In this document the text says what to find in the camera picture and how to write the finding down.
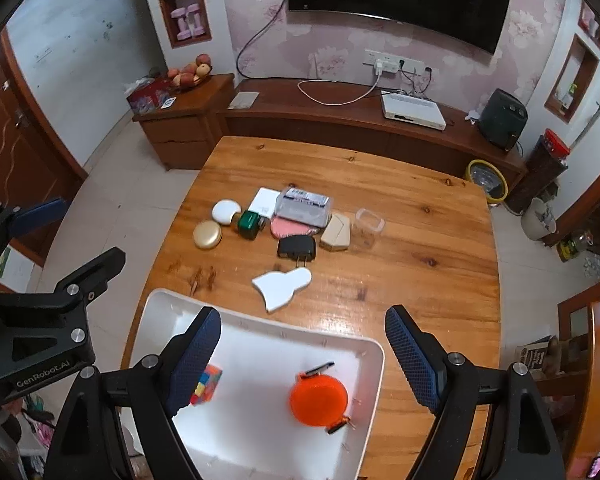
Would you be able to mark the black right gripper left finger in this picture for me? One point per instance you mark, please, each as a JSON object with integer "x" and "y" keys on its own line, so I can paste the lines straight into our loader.
{"x": 88, "y": 441}

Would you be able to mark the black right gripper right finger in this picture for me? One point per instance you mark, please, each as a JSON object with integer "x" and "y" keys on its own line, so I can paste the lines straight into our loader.
{"x": 519, "y": 441}

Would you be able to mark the colourful rubik's cube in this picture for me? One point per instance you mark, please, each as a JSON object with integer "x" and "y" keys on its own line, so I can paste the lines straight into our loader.
{"x": 206, "y": 386}

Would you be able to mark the round beige compact case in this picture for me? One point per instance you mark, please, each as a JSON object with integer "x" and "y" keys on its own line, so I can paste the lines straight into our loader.
{"x": 207, "y": 234}

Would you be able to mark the orange tape measure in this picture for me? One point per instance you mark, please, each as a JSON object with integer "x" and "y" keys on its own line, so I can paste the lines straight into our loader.
{"x": 319, "y": 400}

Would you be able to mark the white egg-shaped earbud case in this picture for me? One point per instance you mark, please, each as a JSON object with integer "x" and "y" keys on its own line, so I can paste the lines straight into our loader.
{"x": 224, "y": 211}

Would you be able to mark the green perfume bottle gold cap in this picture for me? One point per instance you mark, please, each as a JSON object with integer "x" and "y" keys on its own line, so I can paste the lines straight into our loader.
{"x": 249, "y": 224}

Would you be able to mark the white 33W charger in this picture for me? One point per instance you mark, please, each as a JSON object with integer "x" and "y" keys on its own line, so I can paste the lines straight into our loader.
{"x": 264, "y": 202}

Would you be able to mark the pink round compact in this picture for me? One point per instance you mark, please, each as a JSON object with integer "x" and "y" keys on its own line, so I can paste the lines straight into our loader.
{"x": 281, "y": 228}

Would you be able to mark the beige plug adapter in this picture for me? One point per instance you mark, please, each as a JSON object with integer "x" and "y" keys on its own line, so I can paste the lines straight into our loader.
{"x": 336, "y": 237}

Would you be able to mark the black power adapter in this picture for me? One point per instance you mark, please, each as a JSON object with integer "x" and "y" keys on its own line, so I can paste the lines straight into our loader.
{"x": 298, "y": 248}

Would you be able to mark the clear plastic box with label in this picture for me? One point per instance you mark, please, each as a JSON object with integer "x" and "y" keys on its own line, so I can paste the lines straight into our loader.
{"x": 305, "y": 207}

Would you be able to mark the white plastic tray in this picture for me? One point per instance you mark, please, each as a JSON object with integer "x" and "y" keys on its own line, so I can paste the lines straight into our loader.
{"x": 247, "y": 431}

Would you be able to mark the white bucket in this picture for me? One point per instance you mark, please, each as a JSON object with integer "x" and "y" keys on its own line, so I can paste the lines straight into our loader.
{"x": 538, "y": 220}

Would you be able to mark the small wooden side cabinet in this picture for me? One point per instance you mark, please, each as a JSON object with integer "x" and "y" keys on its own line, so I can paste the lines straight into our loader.
{"x": 185, "y": 134}

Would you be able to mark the small clear plastic container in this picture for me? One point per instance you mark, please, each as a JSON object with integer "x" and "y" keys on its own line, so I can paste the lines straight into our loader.
{"x": 366, "y": 228}

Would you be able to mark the red tissue box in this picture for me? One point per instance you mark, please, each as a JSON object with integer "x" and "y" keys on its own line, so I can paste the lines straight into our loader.
{"x": 147, "y": 94}

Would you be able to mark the yellow rimmed fan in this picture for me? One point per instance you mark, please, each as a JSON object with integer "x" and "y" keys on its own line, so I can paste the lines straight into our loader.
{"x": 489, "y": 178}

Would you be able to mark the bowl of apples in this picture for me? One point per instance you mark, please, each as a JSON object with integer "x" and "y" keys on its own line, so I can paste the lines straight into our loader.
{"x": 191, "y": 75}

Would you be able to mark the pink dumbbells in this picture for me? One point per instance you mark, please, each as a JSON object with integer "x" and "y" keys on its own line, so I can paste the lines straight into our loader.
{"x": 189, "y": 22}

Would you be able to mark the white set-top box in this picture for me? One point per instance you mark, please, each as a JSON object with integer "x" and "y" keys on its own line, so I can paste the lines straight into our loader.
{"x": 415, "y": 111}

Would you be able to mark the long wooden TV bench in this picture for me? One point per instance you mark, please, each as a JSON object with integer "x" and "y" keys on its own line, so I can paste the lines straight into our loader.
{"x": 282, "y": 112}

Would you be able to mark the white power strip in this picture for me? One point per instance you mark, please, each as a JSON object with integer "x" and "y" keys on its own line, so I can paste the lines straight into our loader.
{"x": 393, "y": 63}

